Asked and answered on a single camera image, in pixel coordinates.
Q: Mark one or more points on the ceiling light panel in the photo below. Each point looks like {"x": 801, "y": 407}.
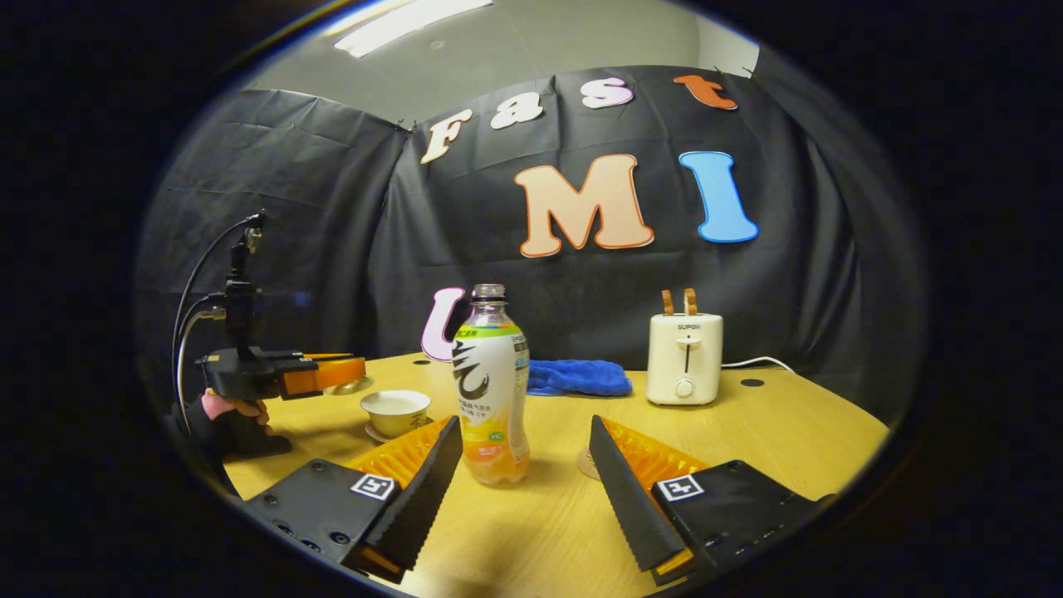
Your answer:
{"x": 407, "y": 26}

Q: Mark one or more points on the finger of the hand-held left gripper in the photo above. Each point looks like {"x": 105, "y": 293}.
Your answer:
{"x": 328, "y": 374}

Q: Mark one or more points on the toast bread slice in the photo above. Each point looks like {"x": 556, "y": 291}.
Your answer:
{"x": 691, "y": 302}
{"x": 667, "y": 303}

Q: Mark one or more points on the white saucer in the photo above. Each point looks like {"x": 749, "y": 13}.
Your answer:
{"x": 375, "y": 433}

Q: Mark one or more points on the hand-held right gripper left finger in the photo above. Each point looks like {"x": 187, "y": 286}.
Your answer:
{"x": 419, "y": 490}

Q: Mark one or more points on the white toaster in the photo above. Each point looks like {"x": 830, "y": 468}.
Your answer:
{"x": 683, "y": 357}

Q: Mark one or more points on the blue towel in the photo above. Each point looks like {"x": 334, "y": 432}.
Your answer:
{"x": 577, "y": 378}

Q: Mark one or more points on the round cork coaster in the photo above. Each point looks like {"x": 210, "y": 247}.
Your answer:
{"x": 586, "y": 467}

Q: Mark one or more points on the white teacup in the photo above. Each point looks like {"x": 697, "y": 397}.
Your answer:
{"x": 395, "y": 411}

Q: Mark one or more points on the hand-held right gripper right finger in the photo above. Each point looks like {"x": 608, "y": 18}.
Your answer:
{"x": 627, "y": 490}

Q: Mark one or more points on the clear water bottle orange drink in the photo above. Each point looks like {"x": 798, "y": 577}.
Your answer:
{"x": 490, "y": 390}

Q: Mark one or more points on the black backdrop cloth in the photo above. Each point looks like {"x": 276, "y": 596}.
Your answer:
{"x": 332, "y": 208}

